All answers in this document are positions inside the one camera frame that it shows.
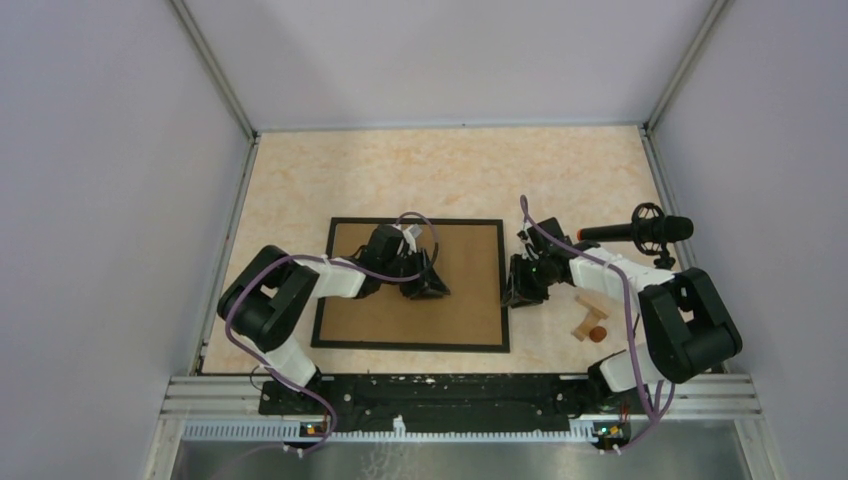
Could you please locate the brown frame backing board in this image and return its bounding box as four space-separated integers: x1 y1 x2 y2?
317 223 504 348

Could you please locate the black microphone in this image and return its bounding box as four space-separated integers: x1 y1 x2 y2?
577 202 694 270

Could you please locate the wooden frame stand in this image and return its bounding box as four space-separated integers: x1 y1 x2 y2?
572 294 610 341

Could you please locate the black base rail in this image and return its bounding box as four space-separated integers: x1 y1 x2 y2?
258 372 654 435

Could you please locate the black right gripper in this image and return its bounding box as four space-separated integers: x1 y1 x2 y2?
501 253 554 309

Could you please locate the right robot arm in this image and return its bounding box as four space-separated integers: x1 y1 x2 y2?
502 213 743 412

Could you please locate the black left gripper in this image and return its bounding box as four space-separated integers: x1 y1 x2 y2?
381 248 450 300

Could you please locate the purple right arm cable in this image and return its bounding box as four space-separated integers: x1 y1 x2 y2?
519 194 677 453

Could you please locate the black picture frame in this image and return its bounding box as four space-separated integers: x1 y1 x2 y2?
310 217 512 354

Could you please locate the aluminium enclosure frame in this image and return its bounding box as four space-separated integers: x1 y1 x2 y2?
145 1 785 479

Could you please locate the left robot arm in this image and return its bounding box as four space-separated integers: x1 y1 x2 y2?
217 224 450 414

